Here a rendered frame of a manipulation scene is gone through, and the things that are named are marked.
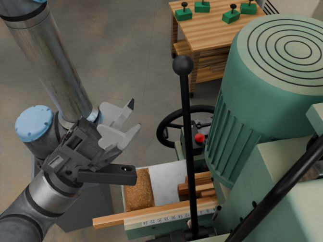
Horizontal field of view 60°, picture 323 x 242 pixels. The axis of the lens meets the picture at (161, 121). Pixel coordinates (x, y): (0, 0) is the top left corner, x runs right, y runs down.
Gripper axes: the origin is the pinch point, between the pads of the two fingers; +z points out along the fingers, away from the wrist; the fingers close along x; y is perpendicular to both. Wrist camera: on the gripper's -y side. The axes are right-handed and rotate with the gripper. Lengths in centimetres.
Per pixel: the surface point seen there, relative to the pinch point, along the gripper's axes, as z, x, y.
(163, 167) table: -15.7, 31.4, -28.4
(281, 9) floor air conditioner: 95, 150, -71
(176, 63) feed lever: 10.9, -6.2, 2.8
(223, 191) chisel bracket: -3.8, 7.2, -33.0
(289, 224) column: 6.6, -31.6, -8.4
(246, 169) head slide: 6.2, -14.0, -15.2
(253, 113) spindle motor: 12.9, -15.9, -7.5
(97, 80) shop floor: -39, 192, -10
